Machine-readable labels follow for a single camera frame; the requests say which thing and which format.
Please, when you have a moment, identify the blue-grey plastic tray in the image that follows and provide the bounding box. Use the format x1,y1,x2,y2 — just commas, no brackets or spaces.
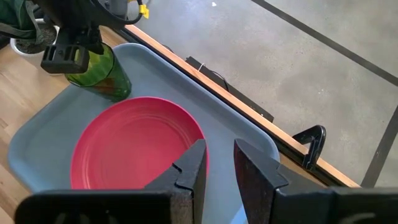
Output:
7,42,280,224

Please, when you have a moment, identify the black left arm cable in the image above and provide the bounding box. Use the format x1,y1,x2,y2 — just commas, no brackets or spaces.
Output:
90,0,144,26

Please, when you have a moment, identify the green potted plant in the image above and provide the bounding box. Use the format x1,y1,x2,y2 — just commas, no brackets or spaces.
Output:
0,0,47,44

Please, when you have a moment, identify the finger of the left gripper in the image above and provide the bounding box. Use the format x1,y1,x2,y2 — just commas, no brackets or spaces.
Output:
90,29,106,56
40,44,91,74

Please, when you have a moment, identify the green glass cup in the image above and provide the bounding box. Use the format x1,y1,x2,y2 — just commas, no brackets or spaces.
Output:
64,42,132,103

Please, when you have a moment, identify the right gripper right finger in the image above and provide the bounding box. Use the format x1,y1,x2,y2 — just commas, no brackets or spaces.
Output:
233,139,289,224

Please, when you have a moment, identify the black clamp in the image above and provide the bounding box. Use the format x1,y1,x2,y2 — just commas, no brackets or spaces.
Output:
292,124,327,171

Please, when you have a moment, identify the white plant pot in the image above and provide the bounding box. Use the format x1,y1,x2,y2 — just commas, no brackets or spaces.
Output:
9,18,60,58

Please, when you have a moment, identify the pink round plate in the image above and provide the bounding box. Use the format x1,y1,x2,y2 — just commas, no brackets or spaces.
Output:
70,96,210,190

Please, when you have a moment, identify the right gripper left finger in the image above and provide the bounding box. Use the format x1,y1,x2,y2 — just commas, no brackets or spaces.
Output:
144,139,208,224

